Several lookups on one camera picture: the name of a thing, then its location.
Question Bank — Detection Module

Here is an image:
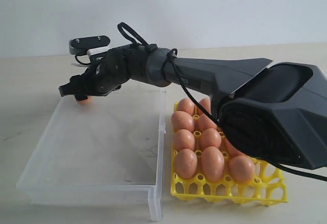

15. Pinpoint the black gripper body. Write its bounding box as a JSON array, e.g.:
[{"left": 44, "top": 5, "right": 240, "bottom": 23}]
[{"left": 81, "top": 55, "right": 130, "bottom": 96}]

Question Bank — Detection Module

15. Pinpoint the brown egg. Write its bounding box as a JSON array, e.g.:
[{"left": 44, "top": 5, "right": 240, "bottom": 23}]
[
  {"left": 197, "top": 98, "right": 211, "bottom": 116},
  {"left": 228, "top": 155, "right": 255, "bottom": 183},
  {"left": 76, "top": 96, "right": 92, "bottom": 105},
  {"left": 201, "top": 146, "right": 224, "bottom": 182},
  {"left": 176, "top": 98, "right": 195, "bottom": 116},
  {"left": 197, "top": 114, "right": 217, "bottom": 132},
  {"left": 173, "top": 129, "right": 196, "bottom": 151},
  {"left": 171, "top": 111, "right": 196, "bottom": 132},
  {"left": 199, "top": 128, "right": 222, "bottom": 150},
  {"left": 224, "top": 139, "right": 245, "bottom": 157},
  {"left": 174, "top": 148, "right": 198, "bottom": 179}
]

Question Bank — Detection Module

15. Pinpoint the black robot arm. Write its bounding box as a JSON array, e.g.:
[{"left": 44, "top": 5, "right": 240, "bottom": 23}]
[{"left": 59, "top": 44, "right": 326, "bottom": 170}]

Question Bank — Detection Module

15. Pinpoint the clear plastic bin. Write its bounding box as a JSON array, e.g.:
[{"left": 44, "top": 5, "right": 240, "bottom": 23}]
[{"left": 17, "top": 84, "right": 166, "bottom": 221}]

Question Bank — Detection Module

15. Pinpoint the yellow plastic egg tray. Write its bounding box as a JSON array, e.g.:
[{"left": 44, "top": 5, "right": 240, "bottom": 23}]
[{"left": 170, "top": 101, "right": 289, "bottom": 207}]

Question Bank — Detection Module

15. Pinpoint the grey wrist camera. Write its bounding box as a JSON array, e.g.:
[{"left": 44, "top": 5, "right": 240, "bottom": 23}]
[{"left": 69, "top": 35, "right": 110, "bottom": 56}]

